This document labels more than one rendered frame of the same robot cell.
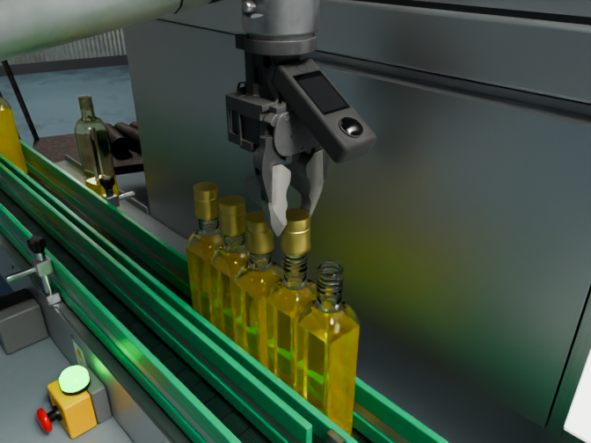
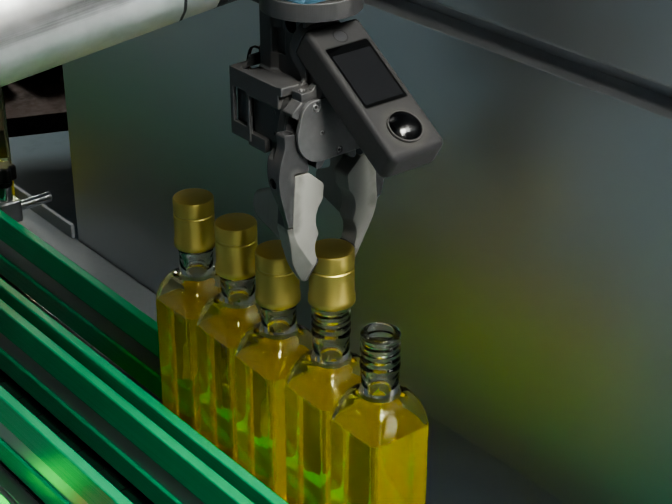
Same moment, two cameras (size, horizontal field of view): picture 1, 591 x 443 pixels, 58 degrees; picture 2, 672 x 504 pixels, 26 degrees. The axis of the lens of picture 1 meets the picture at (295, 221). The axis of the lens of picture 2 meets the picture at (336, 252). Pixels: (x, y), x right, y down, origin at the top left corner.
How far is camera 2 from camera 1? 47 cm
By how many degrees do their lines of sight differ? 3
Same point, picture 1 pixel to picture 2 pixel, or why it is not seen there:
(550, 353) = not seen: outside the picture
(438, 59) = (546, 23)
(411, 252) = (519, 315)
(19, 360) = not seen: outside the picture
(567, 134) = not seen: outside the picture
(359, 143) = (414, 151)
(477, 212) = (604, 253)
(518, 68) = (643, 50)
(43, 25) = (51, 57)
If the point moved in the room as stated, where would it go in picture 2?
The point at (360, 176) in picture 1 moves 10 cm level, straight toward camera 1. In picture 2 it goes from (444, 188) to (425, 248)
